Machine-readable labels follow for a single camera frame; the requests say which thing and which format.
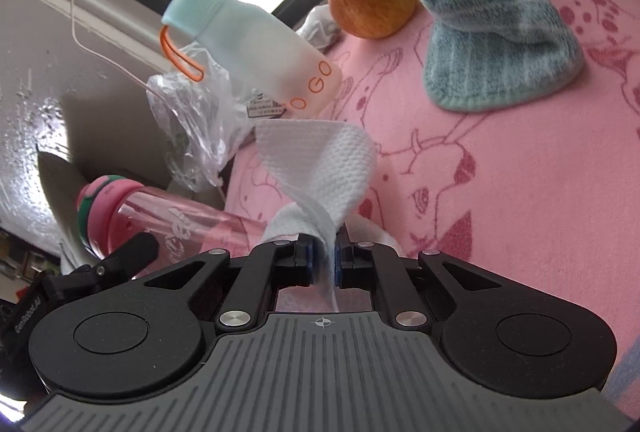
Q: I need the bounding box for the pale teal frosted bottle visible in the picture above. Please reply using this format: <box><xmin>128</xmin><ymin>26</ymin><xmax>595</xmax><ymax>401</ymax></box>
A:
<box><xmin>160</xmin><ymin>0</ymin><xmax>343</xmax><ymax>113</ymax></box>

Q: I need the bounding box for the teal striped towel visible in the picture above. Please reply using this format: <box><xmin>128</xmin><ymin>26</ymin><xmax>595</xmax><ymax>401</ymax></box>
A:
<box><xmin>401</xmin><ymin>0</ymin><xmax>586</xmax><ymax>113</ymax></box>

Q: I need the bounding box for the crumpled plastic wrapper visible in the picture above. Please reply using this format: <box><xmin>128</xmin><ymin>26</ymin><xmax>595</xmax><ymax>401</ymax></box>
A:
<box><xmin>299</xmin><ymin>4</ymin><xmax>343</xmax><ymax>52</ymax></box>

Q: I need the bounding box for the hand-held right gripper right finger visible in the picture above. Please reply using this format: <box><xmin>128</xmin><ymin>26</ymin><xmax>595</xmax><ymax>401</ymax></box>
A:
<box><xmin>334</xmin><ymin>232</ymin><xmax>506</xmax><ymax>330</ymax></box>

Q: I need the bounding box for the white paper towel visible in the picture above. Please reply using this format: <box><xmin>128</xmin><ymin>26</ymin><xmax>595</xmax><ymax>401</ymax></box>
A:
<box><xmin>254</xmin><ymin>119</ymin><xmax>401</xmax><ymax>313</ymax></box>

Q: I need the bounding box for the pink water bottle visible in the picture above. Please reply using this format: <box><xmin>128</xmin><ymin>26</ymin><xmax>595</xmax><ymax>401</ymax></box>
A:
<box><xmin>75</xmin><ymin>175</ymin><xmax>268</xmax><ymax>263</ymax></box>

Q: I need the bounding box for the white printed label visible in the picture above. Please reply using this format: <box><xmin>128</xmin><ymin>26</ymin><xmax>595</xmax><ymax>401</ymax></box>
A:
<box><xmin>248</xmin><ymin>95</ymin><xmax>287</xmax><ymax>118</ymax></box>

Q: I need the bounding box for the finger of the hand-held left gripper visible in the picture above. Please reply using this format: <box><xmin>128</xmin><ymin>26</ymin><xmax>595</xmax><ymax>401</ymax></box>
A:
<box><xmin>95</xmin><ymin>232</ymin><xmax>160</xmax><ymax>283</ymax></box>

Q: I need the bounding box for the clear plastic bag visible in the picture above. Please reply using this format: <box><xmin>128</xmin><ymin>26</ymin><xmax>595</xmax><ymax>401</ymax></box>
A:
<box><xmin>146</xmin><ymin>40</ymin><xmax>266</xmax><ymax>195</ymax></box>

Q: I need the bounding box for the thin white cable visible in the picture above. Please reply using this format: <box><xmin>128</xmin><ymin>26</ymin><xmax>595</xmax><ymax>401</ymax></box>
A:
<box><xmin>0</xmin><ymin>0</ymin><xmax>226</xmax><ymax>193</ymax></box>

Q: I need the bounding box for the pink printed blanket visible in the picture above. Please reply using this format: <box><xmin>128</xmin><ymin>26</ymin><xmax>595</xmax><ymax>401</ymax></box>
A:
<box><xmin>222</xmin><ymin>0</ymin><xmax>640</xmax><ymax>363</ymax></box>

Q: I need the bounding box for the beige pillow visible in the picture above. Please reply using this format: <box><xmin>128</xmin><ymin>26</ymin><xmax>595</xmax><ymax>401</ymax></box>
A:
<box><xmin>37</xmin><ymin>147</ymin><xmax>101</xmax><ymax>263</ymax></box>

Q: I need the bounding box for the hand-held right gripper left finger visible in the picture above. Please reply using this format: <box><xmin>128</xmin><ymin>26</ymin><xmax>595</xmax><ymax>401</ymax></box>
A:
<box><xmin>145</xmin><ymin>235</ymin><xmax>318</xmax><ymax>332</ymax></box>

